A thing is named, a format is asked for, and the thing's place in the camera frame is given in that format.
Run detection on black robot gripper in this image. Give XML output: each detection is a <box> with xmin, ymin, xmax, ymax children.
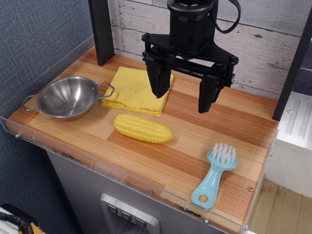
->
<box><xmin>142</xmin><ymin>8</ymin><xmax>238</xmax><ymax>114</ymax></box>

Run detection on yellow cloth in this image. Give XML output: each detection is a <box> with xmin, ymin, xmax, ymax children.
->
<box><xmin>101</xmin><ymin>67</ymin><xmax>168</xmax><ymax>117</ymax></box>

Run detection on yellow plastic corn cob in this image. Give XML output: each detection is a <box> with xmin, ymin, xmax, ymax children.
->
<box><xmin>114</xmin><ymin>114</ymin><xmax>173</xmax><ymax>143</ymax></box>

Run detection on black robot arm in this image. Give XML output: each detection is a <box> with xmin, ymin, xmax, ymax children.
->
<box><xmin>142</xmin><ymin>0</ymin><xmax>239</xmax><ymax>113</ymax></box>

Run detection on light blue dish brush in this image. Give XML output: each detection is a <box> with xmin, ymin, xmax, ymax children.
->
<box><xmin>192</xmin><ymin>143</ymin><xmax>238</xmax><ymax>209</ymax></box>

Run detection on white toy sink counter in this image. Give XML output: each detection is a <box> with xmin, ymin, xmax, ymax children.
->
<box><xmin>264</xmin><ymin>92</ymin><xmax>312</xmax><ymax>197</ymax></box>

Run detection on clear acrylic table guard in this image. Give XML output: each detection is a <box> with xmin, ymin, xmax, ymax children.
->
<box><xmin>0</xmin><ymin>39</ymin><xmax>277</xmax><ymax>234</ymax></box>

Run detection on grey toy fridge cabinet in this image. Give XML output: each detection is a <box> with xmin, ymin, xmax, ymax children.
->
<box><xmin>47</xmin><ymin>152</ymin><xmax>221</xmax><ymax>234</ymax></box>

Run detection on silver dispenser button panel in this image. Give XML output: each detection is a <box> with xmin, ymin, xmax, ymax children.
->
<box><xmin>100</xmin><ymin>193</ymin><xmax>160</xmax><ymax>234</ymax></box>

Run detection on black and yellow bag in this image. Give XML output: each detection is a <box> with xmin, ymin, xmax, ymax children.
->
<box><xmin>0</xmin><ymin>204</ymin><xmax>44</xmax><ymax>234</ymax></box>

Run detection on left dark vertical post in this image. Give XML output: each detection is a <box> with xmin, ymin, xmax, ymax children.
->
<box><xmin>88</xmin><ymin>0</ymin><xmax>115</xmax><ymax>66</ymax></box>

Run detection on dark vertical post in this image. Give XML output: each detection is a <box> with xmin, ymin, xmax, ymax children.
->
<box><xmin>88</xmin><ymin>0</ymin><xmax>115</xmax><ymax>66</ymax></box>
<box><xmin>272</xmin><ymin>6</ymin><xmax>312</xmax><ymax>121</ymax></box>

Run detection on stainless steel two-handled bowl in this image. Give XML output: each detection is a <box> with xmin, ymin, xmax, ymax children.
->
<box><xmin>22</xmin><ymin>77</ymin><xmax>115</xmax><ymax>120</ymax></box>

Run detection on right dark vertical post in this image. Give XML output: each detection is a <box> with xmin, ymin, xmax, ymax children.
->
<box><xmin>272</xmin><ymin>6</ymin><xmax>312</xmax><ymax>121</ymax></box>

